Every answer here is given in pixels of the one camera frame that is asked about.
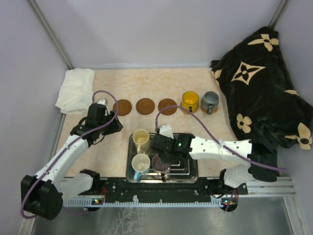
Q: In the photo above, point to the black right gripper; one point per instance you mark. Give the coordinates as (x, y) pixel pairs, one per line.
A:
(165, 159)

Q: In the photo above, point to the black floral blanket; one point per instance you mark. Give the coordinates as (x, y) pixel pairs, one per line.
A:
(260, 95)

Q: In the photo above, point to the dark brown wooden coaster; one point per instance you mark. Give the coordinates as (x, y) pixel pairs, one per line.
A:
(124, 107)

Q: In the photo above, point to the stainless steel tray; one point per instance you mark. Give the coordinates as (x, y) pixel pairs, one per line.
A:
(184, 171)

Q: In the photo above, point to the grey mug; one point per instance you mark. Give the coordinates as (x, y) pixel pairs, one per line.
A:
(210, 97)

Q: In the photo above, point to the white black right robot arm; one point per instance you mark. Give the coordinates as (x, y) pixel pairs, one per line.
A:
(255, 159)

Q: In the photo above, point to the white mug blue handle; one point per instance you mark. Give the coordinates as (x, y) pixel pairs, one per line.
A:
(141, 165)

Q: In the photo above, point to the cream cartoon mug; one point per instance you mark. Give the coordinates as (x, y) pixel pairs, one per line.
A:
(141, 139)

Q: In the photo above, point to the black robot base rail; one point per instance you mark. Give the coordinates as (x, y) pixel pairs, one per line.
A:
(119, 192)

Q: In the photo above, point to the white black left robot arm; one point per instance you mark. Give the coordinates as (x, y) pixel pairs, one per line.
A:
(45, 193)

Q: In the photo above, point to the yellow mug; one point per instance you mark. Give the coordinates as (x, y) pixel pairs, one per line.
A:
(190, 101)

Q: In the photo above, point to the reddish brown wooden coaster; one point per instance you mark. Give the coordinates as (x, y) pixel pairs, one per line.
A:
(165, 103)

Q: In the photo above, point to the light woven round coaster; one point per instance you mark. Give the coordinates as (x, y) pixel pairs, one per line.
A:
(183, 109)

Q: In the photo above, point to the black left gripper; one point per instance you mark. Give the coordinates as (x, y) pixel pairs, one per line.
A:
(116, 126)

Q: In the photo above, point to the purple mug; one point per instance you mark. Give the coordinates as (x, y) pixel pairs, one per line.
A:
(159, 166)

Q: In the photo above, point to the white folded cloth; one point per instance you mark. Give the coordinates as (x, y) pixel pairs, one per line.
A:
(75, 94)

